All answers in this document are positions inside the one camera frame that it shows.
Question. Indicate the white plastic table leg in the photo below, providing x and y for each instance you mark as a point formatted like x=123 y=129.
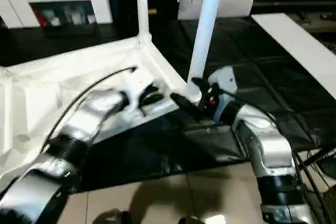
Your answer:
x=142 y=3
x=206 y=30

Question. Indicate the white plastic table top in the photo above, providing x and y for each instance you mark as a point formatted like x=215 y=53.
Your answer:
x=52 y=87

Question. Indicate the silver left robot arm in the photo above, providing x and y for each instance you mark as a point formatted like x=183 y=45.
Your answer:
x=73 y=140

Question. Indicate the black work mat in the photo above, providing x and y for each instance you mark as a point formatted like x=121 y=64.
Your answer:
x=252 y=77

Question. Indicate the small yellow label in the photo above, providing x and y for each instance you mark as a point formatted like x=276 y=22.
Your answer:
x=152 y=11

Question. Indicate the white sheet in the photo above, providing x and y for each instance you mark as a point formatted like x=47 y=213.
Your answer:
x=299 y=40

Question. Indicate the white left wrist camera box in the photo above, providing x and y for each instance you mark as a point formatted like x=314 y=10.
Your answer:
x=135 y=85

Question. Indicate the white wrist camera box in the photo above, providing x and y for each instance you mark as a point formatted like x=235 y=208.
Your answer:
x=223 y=80
x=135 y=85

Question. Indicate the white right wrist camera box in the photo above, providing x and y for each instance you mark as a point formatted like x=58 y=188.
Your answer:
x=223 y=80

